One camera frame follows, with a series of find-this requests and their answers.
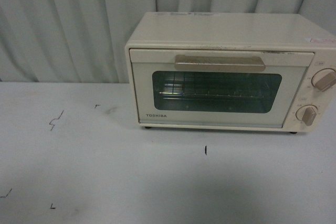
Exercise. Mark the cream glass oven door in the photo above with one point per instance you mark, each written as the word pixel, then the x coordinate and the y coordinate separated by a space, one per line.
pixel 277 75

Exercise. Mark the cream Toshiba toaster oven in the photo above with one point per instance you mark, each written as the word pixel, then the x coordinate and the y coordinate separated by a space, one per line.
pixel 242 32

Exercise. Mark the lower beige oven knob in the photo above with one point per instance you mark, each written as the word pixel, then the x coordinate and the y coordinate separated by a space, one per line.
pixel 307 114

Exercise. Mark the beige oven knob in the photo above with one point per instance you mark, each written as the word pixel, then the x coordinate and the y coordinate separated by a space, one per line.
pixel 307 114
pixel 324 79

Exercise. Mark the upper beige oven knob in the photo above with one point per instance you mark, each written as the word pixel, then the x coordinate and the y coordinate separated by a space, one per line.
pixel 324 79

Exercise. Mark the white pleated curtain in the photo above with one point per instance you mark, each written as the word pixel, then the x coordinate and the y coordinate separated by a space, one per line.
pixel 84 40

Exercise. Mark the metal wire oven rack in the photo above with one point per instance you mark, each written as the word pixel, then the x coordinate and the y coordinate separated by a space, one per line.
pixel 189 90

